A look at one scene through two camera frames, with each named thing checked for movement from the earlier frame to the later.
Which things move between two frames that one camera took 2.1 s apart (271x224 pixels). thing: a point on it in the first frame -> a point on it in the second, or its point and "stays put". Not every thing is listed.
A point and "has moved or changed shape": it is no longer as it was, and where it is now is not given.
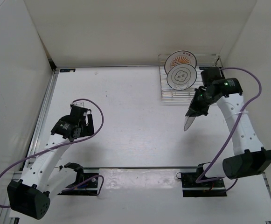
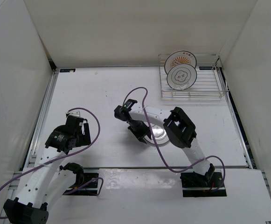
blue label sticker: (67, 70) stays put
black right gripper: (191, 112) -> (145, 131)
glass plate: (188, 121) has moved or changed shape
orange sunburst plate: (178, 57) stays put
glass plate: (181, 76) stays put
